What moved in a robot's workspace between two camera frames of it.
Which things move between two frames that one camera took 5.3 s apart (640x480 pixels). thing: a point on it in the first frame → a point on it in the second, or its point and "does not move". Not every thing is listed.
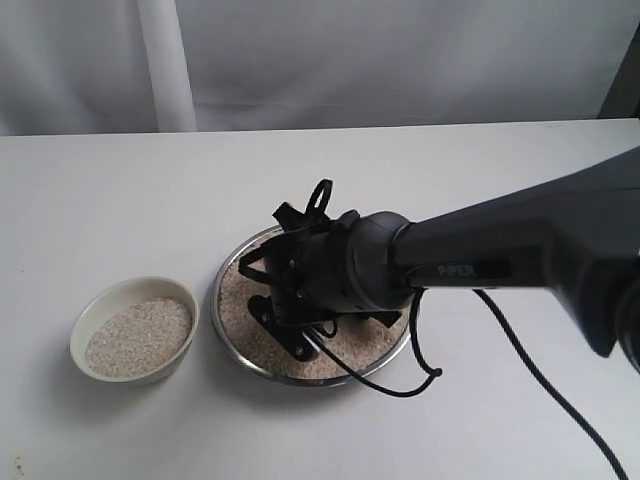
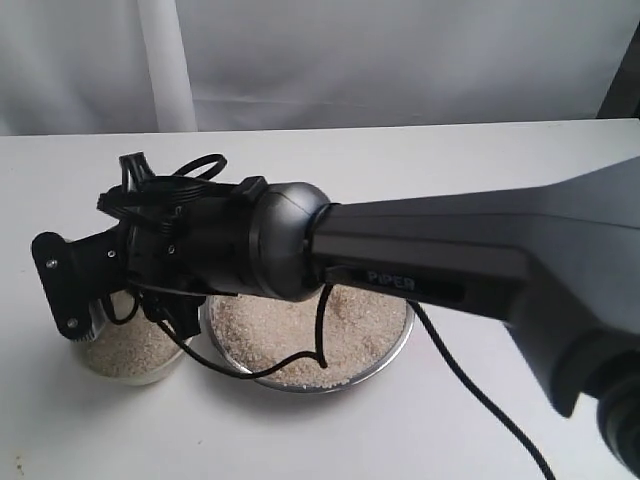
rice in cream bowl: (140, 338) does not move
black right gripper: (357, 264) → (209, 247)
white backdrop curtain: (122, 66) does not move
